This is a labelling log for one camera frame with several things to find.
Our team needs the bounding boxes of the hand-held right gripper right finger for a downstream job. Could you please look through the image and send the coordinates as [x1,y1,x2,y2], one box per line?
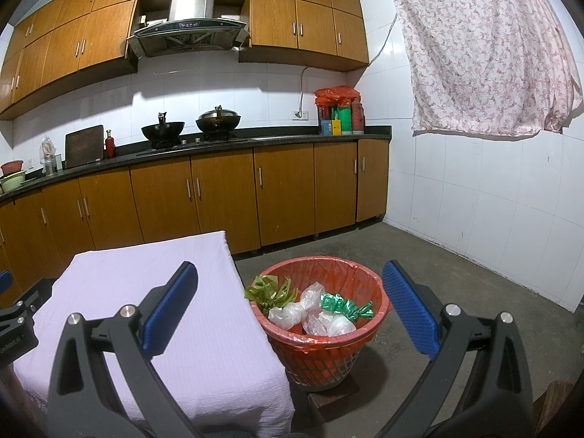
[374,260,534,438]

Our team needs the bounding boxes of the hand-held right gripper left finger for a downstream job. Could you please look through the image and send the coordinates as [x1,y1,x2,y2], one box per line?
[47,261,206,438]

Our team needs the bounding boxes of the red plastic liner bag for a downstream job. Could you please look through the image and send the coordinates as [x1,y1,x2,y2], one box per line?
[250,258,394,357]

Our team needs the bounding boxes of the green foil wrapper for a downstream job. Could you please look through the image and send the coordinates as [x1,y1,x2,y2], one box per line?
[319,293,374,323]

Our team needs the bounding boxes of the clear plastic bag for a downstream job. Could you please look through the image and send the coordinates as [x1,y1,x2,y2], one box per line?
[302,308,357,337]
[268,282,326,331]

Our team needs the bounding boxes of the red mesh waste basket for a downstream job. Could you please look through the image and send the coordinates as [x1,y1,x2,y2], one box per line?
[250,258,394,391]

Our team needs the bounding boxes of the light green basin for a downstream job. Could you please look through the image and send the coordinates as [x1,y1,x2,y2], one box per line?
[0,171,27,193]

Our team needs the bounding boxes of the dark wooden block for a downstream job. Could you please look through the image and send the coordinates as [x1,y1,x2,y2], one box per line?
[308,372,361,423]

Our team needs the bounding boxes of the glass jar with plastic bag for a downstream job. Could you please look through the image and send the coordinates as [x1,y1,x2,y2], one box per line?
[40,135,64,177]

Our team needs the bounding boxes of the dark wooden cutting board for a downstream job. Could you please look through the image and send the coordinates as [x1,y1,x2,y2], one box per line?
[65,124,105,169]

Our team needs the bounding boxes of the wooden base cabinets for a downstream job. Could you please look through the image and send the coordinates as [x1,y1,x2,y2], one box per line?
[0,139,390,284]

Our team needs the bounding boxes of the brown wooden board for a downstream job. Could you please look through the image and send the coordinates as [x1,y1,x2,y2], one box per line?
[531,380,576,438]

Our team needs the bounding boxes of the black gas stove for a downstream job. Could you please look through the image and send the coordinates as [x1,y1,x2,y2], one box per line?
[136,133,249,157]

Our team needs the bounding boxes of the black wok with lid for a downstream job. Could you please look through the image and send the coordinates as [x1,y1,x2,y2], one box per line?
[196,105,242,134]

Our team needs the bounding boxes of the dark red bottle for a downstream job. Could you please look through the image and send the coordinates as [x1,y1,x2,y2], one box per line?
[350,99,365,135]

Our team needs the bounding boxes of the black countertop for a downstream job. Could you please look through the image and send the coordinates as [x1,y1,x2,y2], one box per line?
[0,126,393,200]

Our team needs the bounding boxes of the pink floral cloth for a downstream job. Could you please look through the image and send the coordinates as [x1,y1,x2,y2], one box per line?
[390,0,584,139]

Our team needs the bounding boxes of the steel range hood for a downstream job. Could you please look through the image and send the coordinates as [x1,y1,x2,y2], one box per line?
[127,0,250,59]

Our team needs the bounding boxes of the black wok with handle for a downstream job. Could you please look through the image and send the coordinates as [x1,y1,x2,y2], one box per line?
[141,112,186,143]

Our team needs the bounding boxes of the white power cable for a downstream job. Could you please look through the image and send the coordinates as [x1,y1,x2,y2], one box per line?
[298,11,399,117]

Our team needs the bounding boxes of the wooden wall cabinets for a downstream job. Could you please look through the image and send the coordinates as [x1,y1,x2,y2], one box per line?
[0,0,369,120]

